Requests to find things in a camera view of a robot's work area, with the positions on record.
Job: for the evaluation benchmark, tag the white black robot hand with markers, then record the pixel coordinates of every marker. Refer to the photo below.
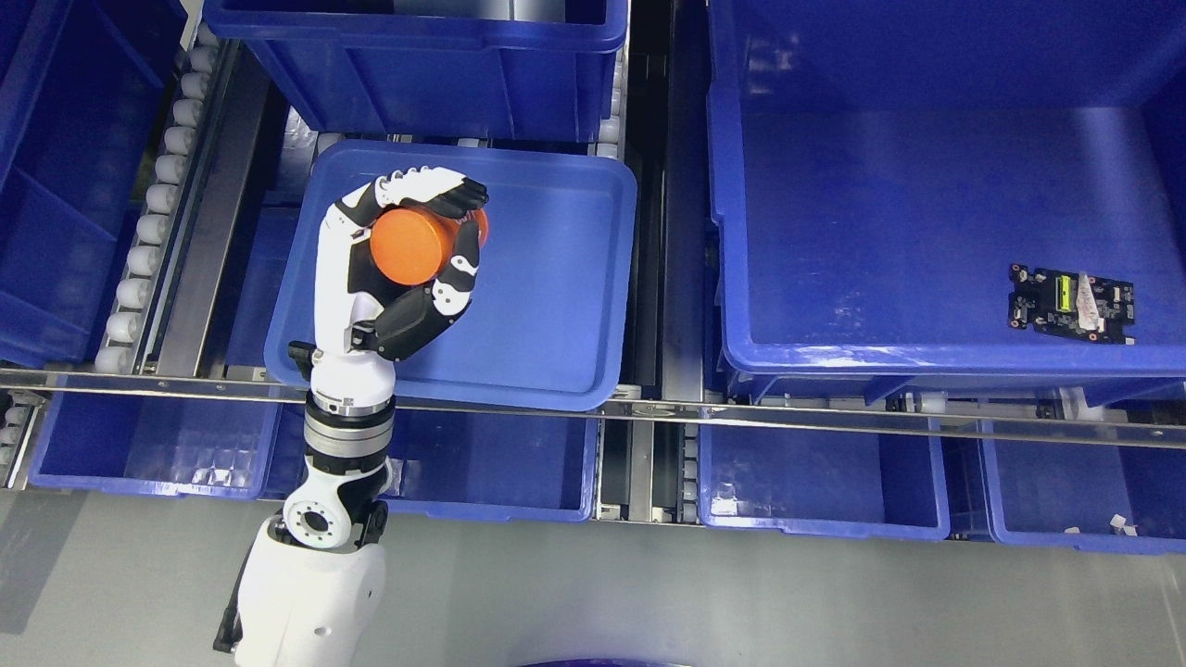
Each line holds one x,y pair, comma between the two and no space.
377,301

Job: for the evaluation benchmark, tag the orange cylindrical capacitor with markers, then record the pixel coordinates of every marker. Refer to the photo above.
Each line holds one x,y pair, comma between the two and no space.
411,245

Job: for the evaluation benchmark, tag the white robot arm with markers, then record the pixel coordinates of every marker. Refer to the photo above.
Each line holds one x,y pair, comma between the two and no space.
314,574

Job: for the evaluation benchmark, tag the blue lower bin centre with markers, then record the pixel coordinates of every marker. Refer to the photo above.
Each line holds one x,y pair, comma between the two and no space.
471,466

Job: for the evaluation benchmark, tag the blue shallow tray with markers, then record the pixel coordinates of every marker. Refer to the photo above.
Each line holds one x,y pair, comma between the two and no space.
546,325

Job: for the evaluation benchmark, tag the blue lower bin left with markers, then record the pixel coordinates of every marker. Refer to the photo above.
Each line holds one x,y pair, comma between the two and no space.
155,446

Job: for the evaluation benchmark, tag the white roller conveyor track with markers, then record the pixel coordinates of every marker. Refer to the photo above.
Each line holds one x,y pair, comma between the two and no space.
140,293

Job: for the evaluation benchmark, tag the blue bin top centre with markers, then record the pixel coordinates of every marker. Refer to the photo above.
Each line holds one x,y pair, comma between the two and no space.
361,66

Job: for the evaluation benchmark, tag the blue bin far left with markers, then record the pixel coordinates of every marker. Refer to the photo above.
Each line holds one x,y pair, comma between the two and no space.
83,84

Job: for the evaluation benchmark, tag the large blue bin right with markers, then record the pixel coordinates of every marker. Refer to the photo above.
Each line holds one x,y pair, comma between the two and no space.
878,166

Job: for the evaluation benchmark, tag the black circuit board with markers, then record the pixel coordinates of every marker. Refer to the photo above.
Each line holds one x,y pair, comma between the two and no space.
1071,305

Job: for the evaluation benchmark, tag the blue lower bin far right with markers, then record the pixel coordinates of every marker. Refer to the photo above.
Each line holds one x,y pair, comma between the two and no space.
1102,498

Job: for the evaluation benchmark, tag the steel shelf front rail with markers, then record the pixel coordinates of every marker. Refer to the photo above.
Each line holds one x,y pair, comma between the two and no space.
961,418

